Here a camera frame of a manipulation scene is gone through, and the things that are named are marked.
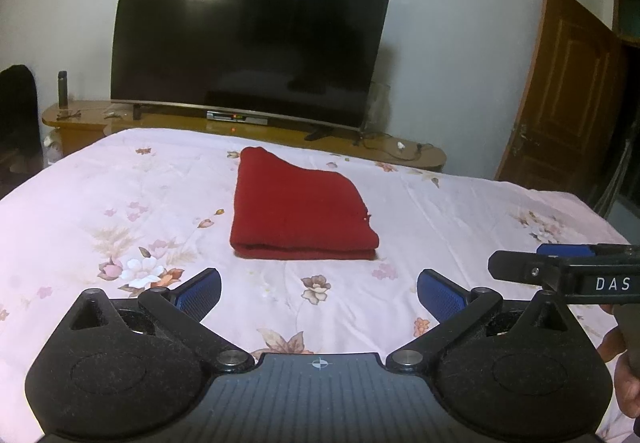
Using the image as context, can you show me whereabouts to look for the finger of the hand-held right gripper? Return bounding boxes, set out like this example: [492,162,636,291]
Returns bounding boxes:
[536,243,640,259]
[488,250,564,285]

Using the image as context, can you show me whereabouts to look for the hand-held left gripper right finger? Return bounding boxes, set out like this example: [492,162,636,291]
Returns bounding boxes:
[384,268,573,374]

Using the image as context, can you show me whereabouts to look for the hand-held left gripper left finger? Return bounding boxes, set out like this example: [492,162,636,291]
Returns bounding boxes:
[62,268,256,374]

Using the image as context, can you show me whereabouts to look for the red towel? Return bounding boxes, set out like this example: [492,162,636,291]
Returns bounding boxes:
[229,146,381,262]

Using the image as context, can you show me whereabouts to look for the person's right hand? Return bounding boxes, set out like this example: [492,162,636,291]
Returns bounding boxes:
[597,305,640,424]

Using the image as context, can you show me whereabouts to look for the grey metal rods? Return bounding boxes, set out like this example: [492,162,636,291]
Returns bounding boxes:
[594,137,632,220]

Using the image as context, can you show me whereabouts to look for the floral white bedsheet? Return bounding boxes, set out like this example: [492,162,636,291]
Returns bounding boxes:
[0,127,640,443]

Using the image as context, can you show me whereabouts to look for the brown wooden door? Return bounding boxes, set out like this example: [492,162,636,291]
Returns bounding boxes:
[494,0,629,210]

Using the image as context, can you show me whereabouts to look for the silver set-top box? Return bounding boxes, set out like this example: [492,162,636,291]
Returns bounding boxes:
[205,110,269,126]

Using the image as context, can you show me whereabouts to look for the wooden television stand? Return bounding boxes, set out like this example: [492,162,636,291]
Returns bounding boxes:
[41,99,447,172]

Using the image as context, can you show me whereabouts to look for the green transom window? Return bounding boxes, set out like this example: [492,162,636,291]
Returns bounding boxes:
[613,0,640,44]

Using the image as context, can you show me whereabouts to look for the black chair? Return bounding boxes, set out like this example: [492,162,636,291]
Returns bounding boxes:
[0,64,44,184]

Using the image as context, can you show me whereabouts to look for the black flat screen television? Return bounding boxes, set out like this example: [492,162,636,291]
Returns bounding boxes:
[110,0,394,142]

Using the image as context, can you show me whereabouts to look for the black cable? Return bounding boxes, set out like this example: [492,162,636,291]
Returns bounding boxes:
[356,129,427,162]

